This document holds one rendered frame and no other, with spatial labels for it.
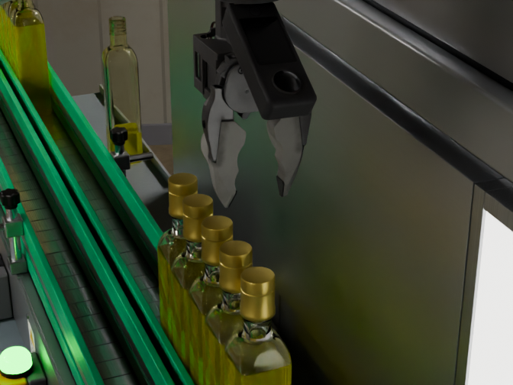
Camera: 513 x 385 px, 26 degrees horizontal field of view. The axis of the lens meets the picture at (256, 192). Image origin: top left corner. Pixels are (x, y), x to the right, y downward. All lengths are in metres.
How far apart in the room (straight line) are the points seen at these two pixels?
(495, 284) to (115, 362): 0.67
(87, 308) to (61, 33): 2.59
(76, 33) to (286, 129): 3.10
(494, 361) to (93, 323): 0.72
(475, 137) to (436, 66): 0.08
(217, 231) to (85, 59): 2.99
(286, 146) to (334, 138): 0.14
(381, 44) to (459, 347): 0.29
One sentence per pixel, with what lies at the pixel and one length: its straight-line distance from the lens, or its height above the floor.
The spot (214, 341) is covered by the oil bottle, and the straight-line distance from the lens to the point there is 1.17.
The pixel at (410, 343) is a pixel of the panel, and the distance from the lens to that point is 1.09.
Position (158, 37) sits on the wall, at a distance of 4.09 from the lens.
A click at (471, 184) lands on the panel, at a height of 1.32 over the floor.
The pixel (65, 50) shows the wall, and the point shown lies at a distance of 4.12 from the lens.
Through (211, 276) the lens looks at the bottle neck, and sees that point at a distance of 1.20.
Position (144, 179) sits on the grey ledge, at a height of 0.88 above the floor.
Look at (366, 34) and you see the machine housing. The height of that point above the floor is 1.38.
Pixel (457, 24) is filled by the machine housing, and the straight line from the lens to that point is 0.98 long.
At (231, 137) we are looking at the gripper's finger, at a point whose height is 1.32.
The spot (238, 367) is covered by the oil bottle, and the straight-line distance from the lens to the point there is 1.12.
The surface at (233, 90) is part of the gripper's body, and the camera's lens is 0.98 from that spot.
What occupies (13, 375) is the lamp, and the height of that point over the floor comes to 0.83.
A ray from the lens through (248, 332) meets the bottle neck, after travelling 1.11.
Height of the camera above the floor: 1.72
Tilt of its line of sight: 27 degrees down
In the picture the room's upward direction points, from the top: straight up
